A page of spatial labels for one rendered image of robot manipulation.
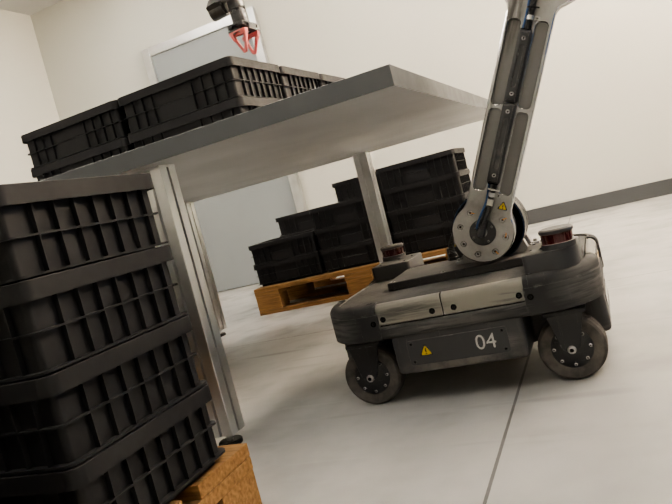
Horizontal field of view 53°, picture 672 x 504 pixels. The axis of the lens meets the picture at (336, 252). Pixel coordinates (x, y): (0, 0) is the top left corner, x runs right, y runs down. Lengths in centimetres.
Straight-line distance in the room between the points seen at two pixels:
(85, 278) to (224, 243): 479
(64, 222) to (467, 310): 86
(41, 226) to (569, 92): 427
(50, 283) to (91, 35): 561
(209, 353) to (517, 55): 93
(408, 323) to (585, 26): 365
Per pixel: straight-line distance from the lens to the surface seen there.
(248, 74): 193
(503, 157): 152
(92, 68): 638
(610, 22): 490
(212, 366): 155
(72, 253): 90
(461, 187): 324
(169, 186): 154
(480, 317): 144
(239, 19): 243
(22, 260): 84
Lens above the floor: 48
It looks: 4 degrees down
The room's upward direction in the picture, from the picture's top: 14 degrees counter-clockwise
